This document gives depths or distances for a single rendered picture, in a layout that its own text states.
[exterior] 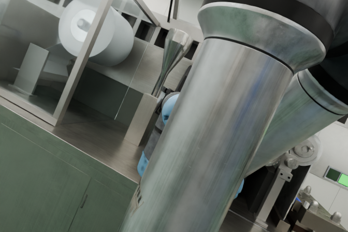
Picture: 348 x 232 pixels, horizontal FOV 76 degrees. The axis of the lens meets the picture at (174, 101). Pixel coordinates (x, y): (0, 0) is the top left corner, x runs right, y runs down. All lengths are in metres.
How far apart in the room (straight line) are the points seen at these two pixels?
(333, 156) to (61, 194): 1.34
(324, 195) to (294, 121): 3.84
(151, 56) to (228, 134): 1.33
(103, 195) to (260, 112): 0.82
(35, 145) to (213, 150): 0.97
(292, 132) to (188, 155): 0.19
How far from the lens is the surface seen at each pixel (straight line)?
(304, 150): 1.08
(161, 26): 1.53
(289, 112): 0.33
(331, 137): 1.49
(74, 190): 1.01
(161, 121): 0.46
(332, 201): 4.21
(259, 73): 0.18
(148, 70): 1.47
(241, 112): 0.18
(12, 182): 1.20
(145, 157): 0.47
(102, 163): 0.89
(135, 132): 1.20
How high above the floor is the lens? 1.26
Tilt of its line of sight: 3 degrees down
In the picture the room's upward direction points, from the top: 24 degrees clockwise
